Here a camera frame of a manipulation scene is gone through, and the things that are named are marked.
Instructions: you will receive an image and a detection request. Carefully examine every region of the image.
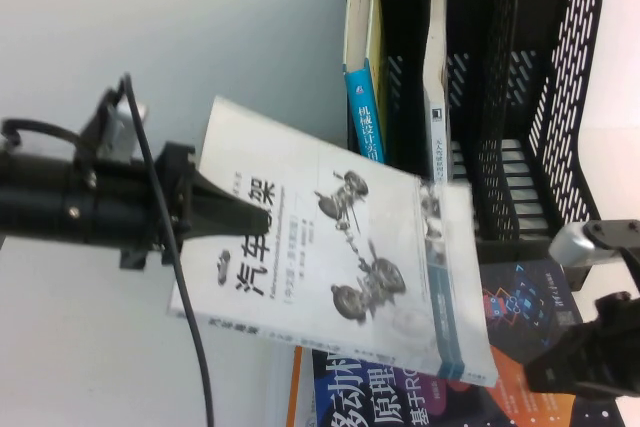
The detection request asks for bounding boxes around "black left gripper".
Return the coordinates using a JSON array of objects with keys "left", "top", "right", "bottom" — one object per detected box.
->
[{"left": 92, "top": 142, "right": 274, "bottom": 271}]

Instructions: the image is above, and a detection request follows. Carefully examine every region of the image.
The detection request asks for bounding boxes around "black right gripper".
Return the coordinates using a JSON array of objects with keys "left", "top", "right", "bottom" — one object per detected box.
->
[{"left": 523, "top": 290, "right": 640, "bottom": 396}]

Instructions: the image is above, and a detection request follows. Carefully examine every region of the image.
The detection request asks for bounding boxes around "white car suspension book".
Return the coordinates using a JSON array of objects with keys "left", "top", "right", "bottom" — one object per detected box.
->
[{"left": 167, "top": 94, "right": 502, "bottom": 389}]

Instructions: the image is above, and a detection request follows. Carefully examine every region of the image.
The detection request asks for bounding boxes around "thick book with blue spine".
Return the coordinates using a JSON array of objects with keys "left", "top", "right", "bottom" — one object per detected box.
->
[{"left": 342, "top": 0, "right": 390, "bottom": 167}]

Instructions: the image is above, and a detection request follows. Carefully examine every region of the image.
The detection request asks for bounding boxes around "orange-edged book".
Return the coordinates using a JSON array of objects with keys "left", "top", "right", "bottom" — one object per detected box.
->
[{"left": 286, "top": 346, "right": 315, "bottom": 427}]

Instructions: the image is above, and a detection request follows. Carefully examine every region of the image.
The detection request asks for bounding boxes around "dark mobile robot book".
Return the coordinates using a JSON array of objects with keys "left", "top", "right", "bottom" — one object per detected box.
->
[{"left": 310, "top": 257, "right": 627, "bottom": 427}]

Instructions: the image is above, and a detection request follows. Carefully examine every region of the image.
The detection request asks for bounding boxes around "black perforated plastic book stand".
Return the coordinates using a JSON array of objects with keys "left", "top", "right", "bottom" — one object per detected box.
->
[{"left": 344, "top": 0, "right": 605, "bottom": 293}]

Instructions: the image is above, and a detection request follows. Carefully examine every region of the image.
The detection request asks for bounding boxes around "thin white book grey spine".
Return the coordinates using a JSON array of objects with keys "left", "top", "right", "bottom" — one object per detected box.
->
[{"left": 422, "top": 0, "right": 455, "bottom": 184}]

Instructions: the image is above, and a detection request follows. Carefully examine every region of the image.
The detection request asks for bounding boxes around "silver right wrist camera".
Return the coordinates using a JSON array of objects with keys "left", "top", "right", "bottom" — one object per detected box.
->
[{"left": 548, "top": 218, "right": 640, "bottom": 269}]

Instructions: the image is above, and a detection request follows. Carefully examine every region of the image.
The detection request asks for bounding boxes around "long black camera cable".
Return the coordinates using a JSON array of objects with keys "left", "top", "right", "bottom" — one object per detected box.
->
[{"left": 118, "top": 73, "right": 217, "bottom": 427}]

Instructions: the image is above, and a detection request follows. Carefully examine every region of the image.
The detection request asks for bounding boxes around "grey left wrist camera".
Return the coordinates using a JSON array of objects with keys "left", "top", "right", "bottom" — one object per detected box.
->
[{"left": 78, "top": 89, "right": 151, "bottom": 164}]

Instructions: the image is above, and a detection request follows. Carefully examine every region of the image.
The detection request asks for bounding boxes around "thin black looped cable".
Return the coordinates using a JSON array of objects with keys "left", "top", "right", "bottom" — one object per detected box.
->
[{"left": 0, "top": 118, "right": 85, "bottom": 149}]

